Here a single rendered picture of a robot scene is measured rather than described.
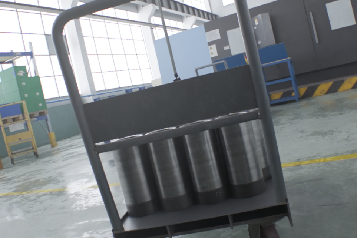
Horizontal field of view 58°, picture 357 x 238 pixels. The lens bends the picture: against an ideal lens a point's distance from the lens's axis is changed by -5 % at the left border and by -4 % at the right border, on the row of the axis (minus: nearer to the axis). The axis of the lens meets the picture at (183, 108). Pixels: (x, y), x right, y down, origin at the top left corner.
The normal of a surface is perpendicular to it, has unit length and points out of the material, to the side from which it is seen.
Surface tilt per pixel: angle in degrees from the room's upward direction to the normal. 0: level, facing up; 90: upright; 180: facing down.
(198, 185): 90
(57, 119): 90
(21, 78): 90
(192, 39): 86
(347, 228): 0
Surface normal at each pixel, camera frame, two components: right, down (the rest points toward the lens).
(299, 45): -0.42, 0.08
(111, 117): -0.11, 0.22
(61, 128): 0.88, -0.18
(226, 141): -0.65, 0.19
